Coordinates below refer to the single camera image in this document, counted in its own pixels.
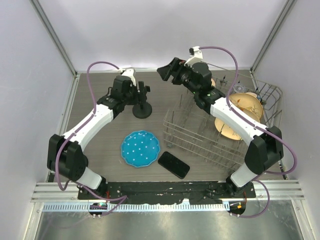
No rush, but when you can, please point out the beige plate with leaves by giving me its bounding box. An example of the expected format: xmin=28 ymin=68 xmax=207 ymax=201
xmin=214 ymin=107 xmax=260 ymax=141

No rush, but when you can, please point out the black phone stand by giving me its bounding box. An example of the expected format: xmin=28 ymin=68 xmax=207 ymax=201
xmin=131 ymin=84 xmax=153 ymax=120

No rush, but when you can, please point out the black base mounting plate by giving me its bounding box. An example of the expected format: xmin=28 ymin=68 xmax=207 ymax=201
xmin=77 ymin=181 xmax=256 ymax=205

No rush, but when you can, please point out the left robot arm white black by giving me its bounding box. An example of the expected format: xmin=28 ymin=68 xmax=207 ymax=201
xmin=47 ymin=74 xmax=152 ymax=200

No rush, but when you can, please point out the clear glass in rack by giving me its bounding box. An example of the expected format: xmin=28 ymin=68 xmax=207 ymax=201
xmin=233 ymin=83 xmax=247 ymax=94

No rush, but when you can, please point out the blue dotted plate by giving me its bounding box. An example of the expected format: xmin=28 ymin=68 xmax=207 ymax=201
xmin=120 ymin=130 xmax=161 ymax=168

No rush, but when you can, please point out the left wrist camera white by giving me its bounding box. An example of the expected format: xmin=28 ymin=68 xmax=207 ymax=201
xmin=117 ymin=67 xmax=137 ymax=86

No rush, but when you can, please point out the black smartphone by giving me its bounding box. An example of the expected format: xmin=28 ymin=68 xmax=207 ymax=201
xmin=157 ymin=151 xmax=190 ymax=179

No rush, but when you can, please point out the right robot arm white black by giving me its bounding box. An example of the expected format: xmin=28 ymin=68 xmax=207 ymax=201
xmin=156 ymin=57 xmax=284 ymax=198

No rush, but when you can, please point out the striped ceramic mug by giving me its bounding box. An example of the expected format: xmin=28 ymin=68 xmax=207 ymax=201
xmin=211 ymin=78 xmax=216 ymax=87

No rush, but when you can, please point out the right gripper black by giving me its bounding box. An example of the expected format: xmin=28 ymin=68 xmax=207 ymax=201
xmin=156 ymin=58 xmax=199 ymax=96

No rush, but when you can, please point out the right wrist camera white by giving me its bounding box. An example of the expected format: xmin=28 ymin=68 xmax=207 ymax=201
xmin=184 ymin=46 xmax=203 ymax=67

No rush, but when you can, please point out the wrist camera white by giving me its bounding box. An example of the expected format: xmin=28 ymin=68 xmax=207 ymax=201
xmin=184 ymin=46 xmax=203 ymax=67
xmin=117 ymin=67 xmax=137 ymax=86

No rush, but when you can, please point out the metal wire dish rack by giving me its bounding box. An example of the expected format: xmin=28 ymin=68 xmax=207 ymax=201
xmin=163 ymin=70 xmax=282 ymax=175

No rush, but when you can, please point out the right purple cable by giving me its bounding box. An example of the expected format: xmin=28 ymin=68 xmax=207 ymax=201
xmin=199 ymin=45 xmax=298 ymax=218

